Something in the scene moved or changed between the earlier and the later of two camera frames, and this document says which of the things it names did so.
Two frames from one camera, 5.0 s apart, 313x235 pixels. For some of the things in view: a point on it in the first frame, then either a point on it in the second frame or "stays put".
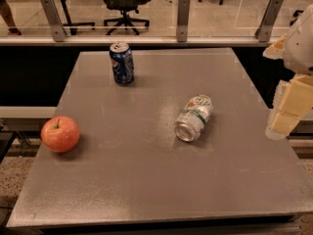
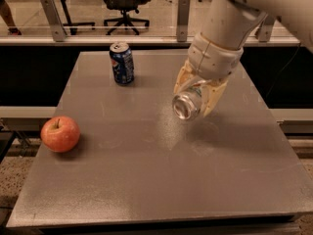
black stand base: (72, 24) stays put
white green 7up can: (193, 118) → (189, 104)
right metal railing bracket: (265, 27) stays put
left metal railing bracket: (59, 30) stays put
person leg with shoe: (7, 16) stays put
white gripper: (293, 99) → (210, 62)
